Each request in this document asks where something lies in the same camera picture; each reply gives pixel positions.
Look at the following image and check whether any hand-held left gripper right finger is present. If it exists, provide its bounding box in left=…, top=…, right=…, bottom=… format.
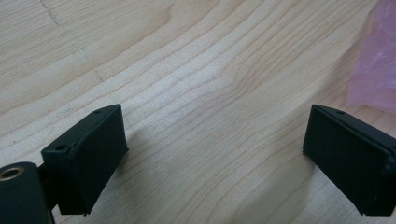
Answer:
left=303, top=104, right=396, bottom=217

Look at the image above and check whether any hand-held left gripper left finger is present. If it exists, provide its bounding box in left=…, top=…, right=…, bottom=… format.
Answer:
left=41, top=104, right=129, bottom=217

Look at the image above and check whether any pink plastic bag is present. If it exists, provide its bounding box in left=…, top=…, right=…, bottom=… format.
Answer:
left=346, top=0, right=396, bottom=114

